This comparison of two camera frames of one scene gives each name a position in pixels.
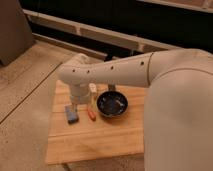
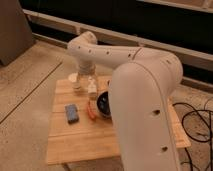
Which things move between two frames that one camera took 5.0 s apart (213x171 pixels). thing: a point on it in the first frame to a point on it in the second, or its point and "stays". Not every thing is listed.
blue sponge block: [72, 117] stays
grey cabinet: [15, 32] stays
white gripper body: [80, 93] to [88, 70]
